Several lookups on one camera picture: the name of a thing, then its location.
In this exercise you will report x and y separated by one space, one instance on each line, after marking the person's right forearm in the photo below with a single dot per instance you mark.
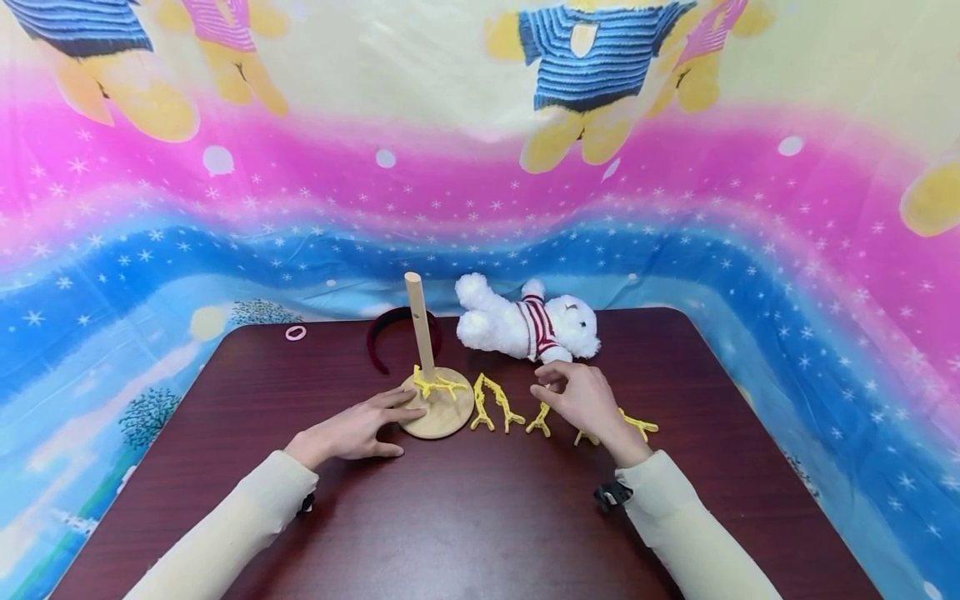
694 542

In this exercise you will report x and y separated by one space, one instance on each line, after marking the dark red headband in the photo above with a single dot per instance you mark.
379 337

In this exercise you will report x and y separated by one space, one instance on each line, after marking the person's right index finger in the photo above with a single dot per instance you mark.
553 372

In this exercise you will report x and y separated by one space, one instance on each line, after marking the white plush bear striped shirt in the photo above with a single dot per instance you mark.
510 325

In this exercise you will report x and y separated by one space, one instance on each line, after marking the person's left index finger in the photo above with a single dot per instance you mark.
390 395

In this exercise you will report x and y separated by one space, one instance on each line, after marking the person's left middle finger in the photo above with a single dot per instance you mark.
405 412

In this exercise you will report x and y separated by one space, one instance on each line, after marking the person's left thumb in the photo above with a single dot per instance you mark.
388 450

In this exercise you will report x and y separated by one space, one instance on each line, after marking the person's right hand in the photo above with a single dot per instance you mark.
591 400

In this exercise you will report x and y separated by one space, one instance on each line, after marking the yellow antler hair clip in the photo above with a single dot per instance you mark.
504 406
540 423
480 408
439 385
641 426
586 437

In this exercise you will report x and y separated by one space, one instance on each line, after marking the wooden stand with pole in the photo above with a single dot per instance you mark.
442 412

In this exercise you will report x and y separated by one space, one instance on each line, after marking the person's left forearm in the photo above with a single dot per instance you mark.
232 533

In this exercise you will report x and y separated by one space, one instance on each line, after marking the black wrist band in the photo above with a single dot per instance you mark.
613 494
307 502

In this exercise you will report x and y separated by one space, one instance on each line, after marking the person's left hand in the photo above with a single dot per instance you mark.
345 435

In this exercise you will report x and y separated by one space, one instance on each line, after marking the person's right thumb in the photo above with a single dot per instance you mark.
546 397

